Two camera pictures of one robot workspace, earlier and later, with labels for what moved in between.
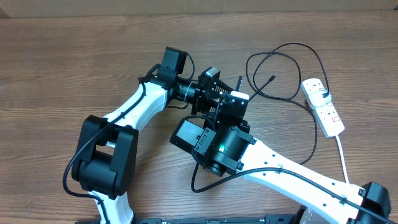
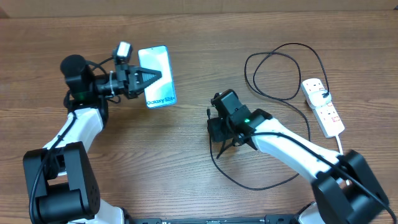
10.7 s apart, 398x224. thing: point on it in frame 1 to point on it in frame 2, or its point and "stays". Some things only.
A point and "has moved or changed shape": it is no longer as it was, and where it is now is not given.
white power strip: [326, 116] stays
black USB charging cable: [259, 91] has moved or changed shape
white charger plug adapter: [317, 99] stays
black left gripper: [204, 93] to [130, 77]
